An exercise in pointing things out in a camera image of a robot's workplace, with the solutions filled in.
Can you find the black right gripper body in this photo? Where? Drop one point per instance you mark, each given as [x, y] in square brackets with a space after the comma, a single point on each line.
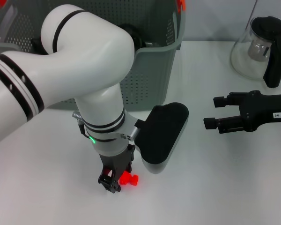
[260, 110]

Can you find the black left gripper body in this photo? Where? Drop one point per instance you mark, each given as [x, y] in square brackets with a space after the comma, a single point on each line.
[117, 161]

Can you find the grey left wrist camera housing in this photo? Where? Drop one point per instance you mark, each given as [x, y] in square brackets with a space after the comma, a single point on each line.
[161, 136]

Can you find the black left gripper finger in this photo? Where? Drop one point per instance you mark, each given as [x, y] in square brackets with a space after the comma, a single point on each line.
[127, 168]
[108, 180]

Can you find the small bright red brick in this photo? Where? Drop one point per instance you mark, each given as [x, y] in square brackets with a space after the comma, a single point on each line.
[134, 180]

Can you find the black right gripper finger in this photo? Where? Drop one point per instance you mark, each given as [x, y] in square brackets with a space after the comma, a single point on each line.
[222, 124]
[226, 100]

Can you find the bright red slope brick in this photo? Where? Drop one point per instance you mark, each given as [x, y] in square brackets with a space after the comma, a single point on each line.
[125, 179]

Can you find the grey perforated storage bin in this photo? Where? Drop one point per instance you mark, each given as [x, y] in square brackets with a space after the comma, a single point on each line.
[150, 77]

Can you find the black clay teapot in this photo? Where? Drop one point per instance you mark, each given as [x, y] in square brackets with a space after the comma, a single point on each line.
[36, 44]

